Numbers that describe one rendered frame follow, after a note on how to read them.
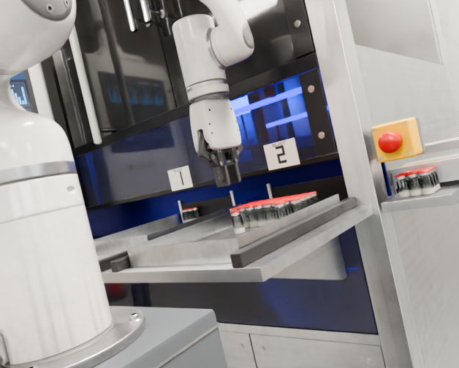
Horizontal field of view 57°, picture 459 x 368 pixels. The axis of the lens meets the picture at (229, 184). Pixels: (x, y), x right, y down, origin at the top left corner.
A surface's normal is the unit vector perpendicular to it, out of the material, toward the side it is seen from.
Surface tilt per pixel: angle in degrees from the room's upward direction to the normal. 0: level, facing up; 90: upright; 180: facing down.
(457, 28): 90
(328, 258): 90
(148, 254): 90
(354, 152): 90
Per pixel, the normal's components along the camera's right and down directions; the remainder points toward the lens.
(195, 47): -0.37, 0.08
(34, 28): 0.64, 0.60
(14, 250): 0.14, 0.00
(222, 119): 0.74, -0.13
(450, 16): -0.59, 0.16
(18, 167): 0.46, -0.08
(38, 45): 0.55, 0.81
